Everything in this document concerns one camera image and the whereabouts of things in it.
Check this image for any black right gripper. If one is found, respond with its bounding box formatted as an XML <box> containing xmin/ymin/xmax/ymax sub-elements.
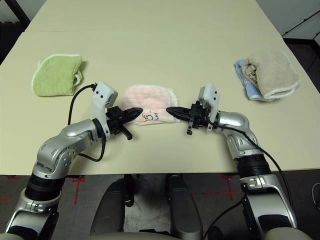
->
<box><xmin>166</xmin><ymin>99</ymin><xmax>210</xmax><ymax>136</ymax></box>

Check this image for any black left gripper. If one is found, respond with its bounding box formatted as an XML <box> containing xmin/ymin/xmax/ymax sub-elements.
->
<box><xmin>104</xmin><ymin>106</ymin><xmax>144</xmax><ymax>141</ymax></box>

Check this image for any pink terry towel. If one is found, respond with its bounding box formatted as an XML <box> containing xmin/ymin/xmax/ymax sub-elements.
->
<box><xmin>121</xmin><ymin>84</ymin><xmax>181</xmax><ymax>127</ymax></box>

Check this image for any light blue terry towel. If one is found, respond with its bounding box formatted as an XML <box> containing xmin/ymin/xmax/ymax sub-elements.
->
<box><xmin>234</xmin><ymin>58</ymin><xmax>262</xmax><ymax>101</ymax></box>

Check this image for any green terry towel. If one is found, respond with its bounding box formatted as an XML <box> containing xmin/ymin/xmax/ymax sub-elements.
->
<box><xmin>31</xmin><ymin>53</ymin><xmax>85</xmax><ymax>98</ymax></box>

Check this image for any beige terry towel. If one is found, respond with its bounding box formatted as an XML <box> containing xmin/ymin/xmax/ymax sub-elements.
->
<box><xmin>247</xmin><ymin>48</ymin><xmax>301</xmax><ymax>101</ymax></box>

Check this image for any black right robot leg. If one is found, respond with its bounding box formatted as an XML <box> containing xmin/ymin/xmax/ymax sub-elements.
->
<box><xmin>166</xmin><ymin>174</ymin><xmax>203</xmax><ymax>240</ymax></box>

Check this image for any black robot leg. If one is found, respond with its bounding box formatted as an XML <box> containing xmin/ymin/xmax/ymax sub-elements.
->
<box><xmin>166</xmin><ymin>174</ymin><xmax>203</xmax><ymax>240</ymax></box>
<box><xmin>89</xmin><ymin>179</ymin><xmax>126</xmax><ymax>236</ymax></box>

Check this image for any black left robot leg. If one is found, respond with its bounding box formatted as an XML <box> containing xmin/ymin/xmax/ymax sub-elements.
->
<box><xmin>89</xmin><ymin>179</ymin><xmax>126</xmax><ymax>236</ymax></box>

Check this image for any black foam floor mat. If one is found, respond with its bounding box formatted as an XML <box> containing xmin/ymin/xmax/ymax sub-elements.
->
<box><xmin>0</xmin><ymin>21</ymin><xmax>28</xmax><ymax>66</ymax></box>

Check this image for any black tripod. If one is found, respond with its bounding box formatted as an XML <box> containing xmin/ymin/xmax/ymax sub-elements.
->
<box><xmin>282</xmin><ymin>12</ymin><xmax>320</xmax><ymax>37</ymax></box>

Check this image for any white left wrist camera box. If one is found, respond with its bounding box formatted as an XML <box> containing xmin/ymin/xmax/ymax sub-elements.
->
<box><xmin>91</xmin><ymin>81</ymin><xmax>119</xmax><ymax>140</ymax></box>

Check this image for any black right camera cable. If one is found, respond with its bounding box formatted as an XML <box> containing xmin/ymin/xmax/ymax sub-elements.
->
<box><xmin>207</xmin><ymin>119</ymin><xmax>293</xmax><ymax>213</ymax></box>

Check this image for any long black cable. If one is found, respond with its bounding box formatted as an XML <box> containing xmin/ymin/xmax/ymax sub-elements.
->
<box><xmin>203</xmin><ymin>197</ymin><xmax>247</xmax><ymax>238</ymax></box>

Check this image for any thin white floor cable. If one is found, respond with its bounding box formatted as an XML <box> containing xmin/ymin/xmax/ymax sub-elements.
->
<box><xmin>311</xmin><ymin>183</ymin><xmax>320</xmax><ymax>206</ymax></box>

